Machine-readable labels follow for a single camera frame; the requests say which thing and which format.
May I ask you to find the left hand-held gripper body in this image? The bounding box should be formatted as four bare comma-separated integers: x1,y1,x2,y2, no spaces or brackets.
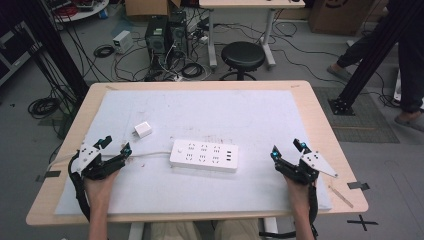
68,142,125,182

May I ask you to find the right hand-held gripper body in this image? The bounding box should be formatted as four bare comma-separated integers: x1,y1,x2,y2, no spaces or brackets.
276,149,339,187

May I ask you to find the white charger adapter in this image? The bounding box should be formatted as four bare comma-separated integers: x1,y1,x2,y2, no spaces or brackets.
132,121,154,140

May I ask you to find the white power strip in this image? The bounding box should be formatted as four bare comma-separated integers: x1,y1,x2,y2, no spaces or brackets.
168,138,240,174

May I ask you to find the person's right hand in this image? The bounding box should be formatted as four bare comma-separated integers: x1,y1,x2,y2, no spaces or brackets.
284,174,318,214

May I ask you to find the person's left hand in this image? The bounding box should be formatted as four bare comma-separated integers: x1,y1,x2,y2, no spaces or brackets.
83,169,120,208

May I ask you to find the thin wooden stick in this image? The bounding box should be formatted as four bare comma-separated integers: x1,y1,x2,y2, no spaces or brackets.
327,184,355,210

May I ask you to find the dark floor mat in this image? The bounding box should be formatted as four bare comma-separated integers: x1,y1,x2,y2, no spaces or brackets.
312,86,401,145

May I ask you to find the white table leg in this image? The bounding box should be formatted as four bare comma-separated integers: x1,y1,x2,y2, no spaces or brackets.
263,217,280,236
127,222,146,240

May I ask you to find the black tape cross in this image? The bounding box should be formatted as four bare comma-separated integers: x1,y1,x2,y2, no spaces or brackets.
346,214,380,233

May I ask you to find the person's right leg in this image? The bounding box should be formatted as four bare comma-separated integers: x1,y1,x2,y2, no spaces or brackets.
213,218,262,240

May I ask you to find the person's leg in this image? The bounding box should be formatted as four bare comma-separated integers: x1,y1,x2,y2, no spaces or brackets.
397,31,424,114
334,19,401,70
149,220,196,240
213,218,262,240

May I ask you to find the person's left leg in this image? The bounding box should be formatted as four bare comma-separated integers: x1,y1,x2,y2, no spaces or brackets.
149,220,196,240

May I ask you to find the white box device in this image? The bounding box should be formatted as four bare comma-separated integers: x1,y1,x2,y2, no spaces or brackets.
112,29,135,55

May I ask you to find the black round stool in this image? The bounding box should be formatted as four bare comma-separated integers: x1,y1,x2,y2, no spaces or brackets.
218,40,267,82

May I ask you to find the black computer tower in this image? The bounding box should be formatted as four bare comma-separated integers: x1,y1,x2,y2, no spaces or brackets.
144,15,170,71
167,9,190,60

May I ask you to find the grey shelf unit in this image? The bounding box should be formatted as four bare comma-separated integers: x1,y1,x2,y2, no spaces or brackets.
0,21,43,88

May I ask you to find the round white table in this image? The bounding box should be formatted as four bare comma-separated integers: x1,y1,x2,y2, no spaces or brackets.
43,0,111,24

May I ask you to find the large cardboard box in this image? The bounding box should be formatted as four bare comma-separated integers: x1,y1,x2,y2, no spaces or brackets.
307,0,377,36

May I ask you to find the white-legged wooden desk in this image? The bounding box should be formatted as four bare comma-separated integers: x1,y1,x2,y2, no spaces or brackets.
198,0,306,70

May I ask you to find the white power strip cable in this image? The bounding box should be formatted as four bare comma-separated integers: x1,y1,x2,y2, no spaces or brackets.
46,151,173,172

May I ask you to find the black cable coil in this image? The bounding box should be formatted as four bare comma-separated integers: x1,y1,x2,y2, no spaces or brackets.
92,44,116,59
27,96,61,120
181,62,205,80

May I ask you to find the black metal frame strut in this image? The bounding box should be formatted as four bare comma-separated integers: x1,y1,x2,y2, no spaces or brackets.
328,0,424,117
0,0,91,103

